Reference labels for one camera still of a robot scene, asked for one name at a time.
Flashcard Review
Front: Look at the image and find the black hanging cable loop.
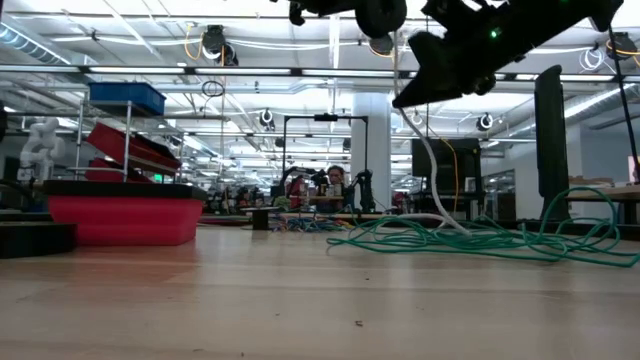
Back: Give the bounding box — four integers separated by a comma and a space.
201, 79, 226, 99

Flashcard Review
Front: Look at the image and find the red square tray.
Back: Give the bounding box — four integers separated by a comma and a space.
43, 179, 209, 247

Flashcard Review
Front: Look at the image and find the blue plastic bin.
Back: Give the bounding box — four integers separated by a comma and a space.
88, 81, 167, 117

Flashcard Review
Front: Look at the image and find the black monitor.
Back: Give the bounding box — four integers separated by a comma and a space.
410, 137, 483, 194

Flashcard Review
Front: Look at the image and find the black distant camera rig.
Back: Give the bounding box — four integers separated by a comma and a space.
282, 113, 370, 186

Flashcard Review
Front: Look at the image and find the multicolour wire bundle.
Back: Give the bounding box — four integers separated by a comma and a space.
272, 214, 359, 234

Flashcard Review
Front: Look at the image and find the orange hanging cable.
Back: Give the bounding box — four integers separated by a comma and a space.
439, 137, 460, 215

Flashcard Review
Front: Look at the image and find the thin black pole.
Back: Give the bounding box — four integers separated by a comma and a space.
607, 27, 640, 169

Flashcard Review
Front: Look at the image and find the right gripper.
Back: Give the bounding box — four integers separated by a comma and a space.
392, 0, 531, 108

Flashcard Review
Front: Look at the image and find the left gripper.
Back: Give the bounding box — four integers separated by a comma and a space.
288, 0, 371, 26

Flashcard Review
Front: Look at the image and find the black tape roll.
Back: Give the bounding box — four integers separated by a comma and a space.
0, 221, 78, 260

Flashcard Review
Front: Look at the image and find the green cord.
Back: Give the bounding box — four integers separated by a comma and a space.
325, 187, 640, 269

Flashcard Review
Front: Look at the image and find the person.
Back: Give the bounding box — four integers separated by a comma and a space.
319, 164, 357, 214

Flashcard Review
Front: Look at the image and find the red plastic shelf bin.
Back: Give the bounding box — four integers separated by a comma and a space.
83, 157, 154, 184
87, 122, 183, 176

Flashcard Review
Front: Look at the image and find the wooden side table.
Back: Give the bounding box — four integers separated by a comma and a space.
564, 183, 640, 226

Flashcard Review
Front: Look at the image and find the black upright post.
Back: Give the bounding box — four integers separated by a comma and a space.
532, 64, 574, 224

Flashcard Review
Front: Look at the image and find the metal shelf rack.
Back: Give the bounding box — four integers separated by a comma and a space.
67, 98, 187, 184

